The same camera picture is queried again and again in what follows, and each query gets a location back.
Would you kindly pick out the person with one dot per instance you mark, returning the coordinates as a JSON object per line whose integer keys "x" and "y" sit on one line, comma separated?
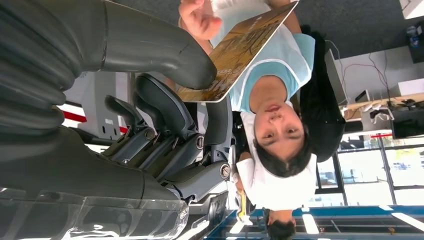
{"x": 281, "y": 132}

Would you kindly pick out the white counter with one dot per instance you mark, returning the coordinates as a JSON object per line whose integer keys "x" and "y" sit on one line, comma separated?
{"x": 412, "y": 8}

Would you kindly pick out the white box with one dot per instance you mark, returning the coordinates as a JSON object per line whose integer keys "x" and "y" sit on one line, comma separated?
{"x": 407, "y": 87}

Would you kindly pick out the grey kiosk stand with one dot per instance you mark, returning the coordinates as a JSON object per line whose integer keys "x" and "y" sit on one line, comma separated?
{"x": 99, "y": 109}

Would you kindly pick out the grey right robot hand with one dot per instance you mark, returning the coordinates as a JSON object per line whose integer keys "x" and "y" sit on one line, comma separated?
{"x": 82, "y": 172}

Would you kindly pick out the black fabric-covered object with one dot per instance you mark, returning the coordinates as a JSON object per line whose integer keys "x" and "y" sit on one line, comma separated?
{"x": 326, "y": 99}

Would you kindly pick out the wooden background table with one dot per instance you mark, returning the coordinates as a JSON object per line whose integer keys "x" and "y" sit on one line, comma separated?
{"x": 381, "y": 104}

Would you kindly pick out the bystander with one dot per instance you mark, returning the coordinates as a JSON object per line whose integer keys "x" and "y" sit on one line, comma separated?
{"x": 281, "y": 188}

